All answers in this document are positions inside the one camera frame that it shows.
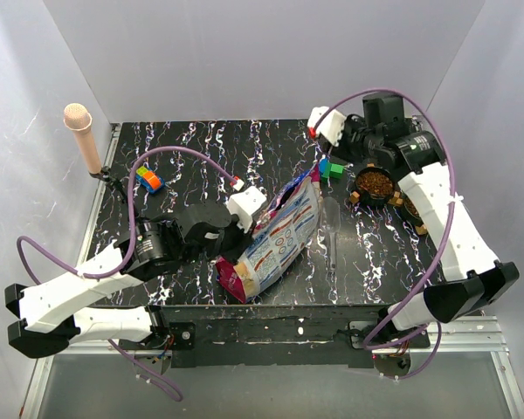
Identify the black bowl with logo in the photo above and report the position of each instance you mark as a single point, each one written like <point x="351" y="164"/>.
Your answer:
<point x="374" y="187"/>

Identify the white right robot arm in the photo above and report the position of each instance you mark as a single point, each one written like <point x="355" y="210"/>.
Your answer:
<point x="465" y="274"/>

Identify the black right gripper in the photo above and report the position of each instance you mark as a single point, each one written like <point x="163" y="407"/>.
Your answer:
<point x="350" y="122"/>

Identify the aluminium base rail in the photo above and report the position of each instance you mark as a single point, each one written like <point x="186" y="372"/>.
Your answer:
<point x="294" y="379"/>

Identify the blue green toy blocks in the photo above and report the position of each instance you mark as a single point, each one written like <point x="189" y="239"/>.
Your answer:
<point x="329" y="170"/>

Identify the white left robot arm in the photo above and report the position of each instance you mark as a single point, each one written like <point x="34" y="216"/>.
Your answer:
<point x="53" y="315"/>

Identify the pink microphone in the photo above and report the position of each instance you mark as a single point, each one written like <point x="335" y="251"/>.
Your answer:
<point x="79" y="121"/>

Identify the pink pet food bag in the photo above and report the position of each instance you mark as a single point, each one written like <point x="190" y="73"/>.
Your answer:
<point x="284" y="230"/>

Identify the colourful cube toy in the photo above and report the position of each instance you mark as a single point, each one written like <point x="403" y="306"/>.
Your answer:
<point x="149" y="180"/>

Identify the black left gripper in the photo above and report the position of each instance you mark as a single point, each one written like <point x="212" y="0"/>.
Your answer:
<point x="244" y="240"/>

